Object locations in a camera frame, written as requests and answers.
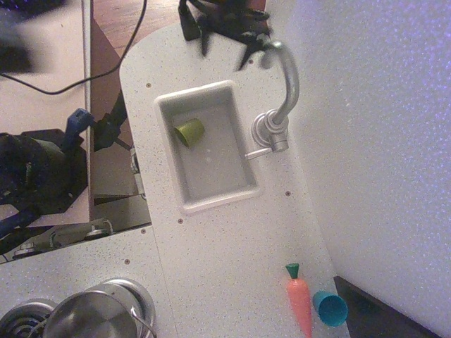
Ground silver stove burner front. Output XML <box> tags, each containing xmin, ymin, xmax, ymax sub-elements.
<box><xmin>1</xmin><ymin>299</ymin><xmax>57</xmax><ymax>337</ymax></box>

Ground silver toy faucet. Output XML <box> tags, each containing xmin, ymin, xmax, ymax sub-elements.
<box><xmin>245</xmin><ymin>41</ymin><xmax>300</xmax><ymax>161</ymax></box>

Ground black strap with cable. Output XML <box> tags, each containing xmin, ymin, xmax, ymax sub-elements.
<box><xmin>178</xmin><ymin>0</ymin><xmax>271</xmax><ymax>42</ymax></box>

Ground stainless steel pot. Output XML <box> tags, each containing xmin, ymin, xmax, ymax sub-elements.
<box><xmin>43</xmin><ymin>285</ymin><xmax>157</xmax><ymax>337</ymax></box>

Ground blue clamp handle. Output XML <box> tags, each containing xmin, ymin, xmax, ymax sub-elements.
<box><xmin>61</xmin><ymin>108</ymin><xmax>94</xmax><ymax>152</ymax></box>

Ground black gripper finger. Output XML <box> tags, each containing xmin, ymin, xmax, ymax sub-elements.
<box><xmin>236</xmin><ymin>30</ymin><xmax>273</xmax><ymax>70</ymax></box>
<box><xmin>197</xmin><ymin>14</ymin><xmax>224</xmax><ymax>56</ymax></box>

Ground orange toy carrot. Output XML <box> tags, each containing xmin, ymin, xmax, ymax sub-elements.
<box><xmin>285</xmin><ymin>263</ymin><xmax>313</xmax><ymax>338</ymax></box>

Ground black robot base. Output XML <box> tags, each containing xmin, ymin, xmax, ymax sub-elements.
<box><xmin>1</xmin><ymin>129</ymin><xmax>88</xmax><ymax>254</ymax></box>

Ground teal plastic cup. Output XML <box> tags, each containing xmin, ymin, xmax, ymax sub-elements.
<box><xmin>312</xmin><ymin>290</ymin><xmax>349</xmax><ymax>327</ymax></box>

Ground white toy sink basin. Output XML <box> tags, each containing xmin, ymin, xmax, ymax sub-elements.
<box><xmin>154</xmin><ymin>80</ymin><xmax>263</xmax><ymax>214</ymax></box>

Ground thin black cable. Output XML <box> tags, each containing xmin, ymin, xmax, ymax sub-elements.
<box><xmin>0</xmin><ymin>0</ymin><xmax>148</xmax><ymax>95</ymax></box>

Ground green plastic cup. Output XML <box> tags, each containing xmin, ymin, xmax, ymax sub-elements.
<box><xmin>174</xmin><ymin>118</ymin><xmax>205</xmax><ymax>148</ymax></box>

